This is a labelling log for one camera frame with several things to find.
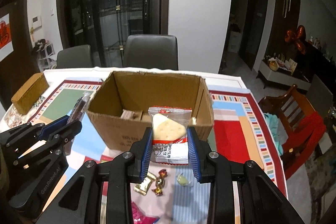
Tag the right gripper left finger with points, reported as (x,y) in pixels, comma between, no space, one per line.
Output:
(141,151)

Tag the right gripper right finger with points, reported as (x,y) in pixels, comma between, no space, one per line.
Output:
(198,157)

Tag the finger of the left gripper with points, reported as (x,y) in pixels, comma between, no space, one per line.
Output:
(54,136)
(22,137)

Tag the black fruit leather bar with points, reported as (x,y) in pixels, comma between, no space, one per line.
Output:
(80,108)

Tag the pale green candy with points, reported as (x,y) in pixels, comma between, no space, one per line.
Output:
(182,180)

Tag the white cracker packet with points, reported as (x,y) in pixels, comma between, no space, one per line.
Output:
(169,126)

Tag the gold fortune biscuits bag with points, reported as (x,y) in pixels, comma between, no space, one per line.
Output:
(135,116)

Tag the red gold wrapped candy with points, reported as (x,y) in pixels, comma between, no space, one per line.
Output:
(160,182)

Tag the woven straw tissue box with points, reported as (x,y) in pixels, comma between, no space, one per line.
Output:
(24,99)

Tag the brown cardboard box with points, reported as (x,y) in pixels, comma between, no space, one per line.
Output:
(138,91)

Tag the magenta snack packet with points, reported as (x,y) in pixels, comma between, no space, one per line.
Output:
(140,218)

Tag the grey chair near left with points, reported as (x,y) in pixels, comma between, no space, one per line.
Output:
(75,57)

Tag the grey chair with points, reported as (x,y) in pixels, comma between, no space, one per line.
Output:
(75,57)
(151,51)

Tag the white shoe rack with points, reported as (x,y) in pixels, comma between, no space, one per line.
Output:
(43,52)

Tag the teal cloth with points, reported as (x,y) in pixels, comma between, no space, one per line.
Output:
(273,124)

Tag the red paper door decoration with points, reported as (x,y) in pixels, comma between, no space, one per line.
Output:
(6,43)

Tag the grey chair centre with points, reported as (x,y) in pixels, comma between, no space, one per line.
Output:
(151,51)

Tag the red wooden chair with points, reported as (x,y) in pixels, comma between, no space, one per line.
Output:
(302,123)

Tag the red foil balloon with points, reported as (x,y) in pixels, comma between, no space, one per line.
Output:
(297,37)

